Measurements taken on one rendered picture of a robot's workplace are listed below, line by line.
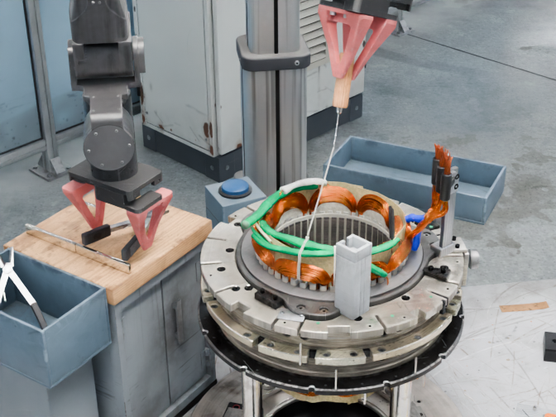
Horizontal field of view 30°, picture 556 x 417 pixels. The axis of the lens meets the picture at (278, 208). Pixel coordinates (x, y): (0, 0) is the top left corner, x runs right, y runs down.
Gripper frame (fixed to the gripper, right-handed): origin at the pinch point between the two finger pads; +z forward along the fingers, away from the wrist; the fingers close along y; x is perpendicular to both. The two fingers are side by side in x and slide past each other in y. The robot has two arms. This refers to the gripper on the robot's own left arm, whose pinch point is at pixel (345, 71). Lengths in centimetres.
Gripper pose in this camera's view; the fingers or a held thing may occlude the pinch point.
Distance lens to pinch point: 116.2
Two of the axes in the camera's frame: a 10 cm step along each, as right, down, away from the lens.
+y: 7.2, 0.1, 6.9
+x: -6.6, -2.9, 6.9
